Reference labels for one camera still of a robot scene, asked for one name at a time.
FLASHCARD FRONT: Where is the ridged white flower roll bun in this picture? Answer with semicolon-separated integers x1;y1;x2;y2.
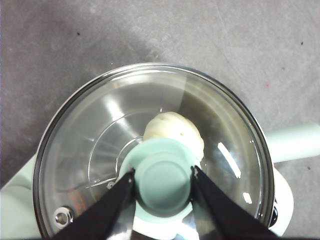
143;111;206;166

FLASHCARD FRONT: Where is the green breakfast machine base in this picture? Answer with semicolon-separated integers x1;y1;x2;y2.
0;149;295;240

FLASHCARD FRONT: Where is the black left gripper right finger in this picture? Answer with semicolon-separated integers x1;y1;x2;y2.
191;165;285;240

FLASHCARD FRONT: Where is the glass pot lid green knob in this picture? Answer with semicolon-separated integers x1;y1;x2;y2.
32;62;275;240

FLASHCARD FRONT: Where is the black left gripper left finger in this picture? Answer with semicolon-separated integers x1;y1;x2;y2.
52;170;136;240

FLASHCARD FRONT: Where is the green pot with long handle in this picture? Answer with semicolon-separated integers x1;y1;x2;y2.
32;62;320;240

